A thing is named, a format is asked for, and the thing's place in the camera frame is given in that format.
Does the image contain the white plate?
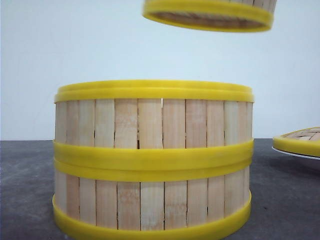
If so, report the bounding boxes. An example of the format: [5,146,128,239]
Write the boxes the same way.
[272,147,320,173]

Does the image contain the bamboo steamer lid yellow rim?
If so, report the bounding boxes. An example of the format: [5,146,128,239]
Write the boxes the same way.
[272,126,320,157]

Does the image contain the bamboo steamer basket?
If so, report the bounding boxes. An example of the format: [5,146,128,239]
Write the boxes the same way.
[53,79,255,169]
[53,167,252,240]
[142,0,277,33]

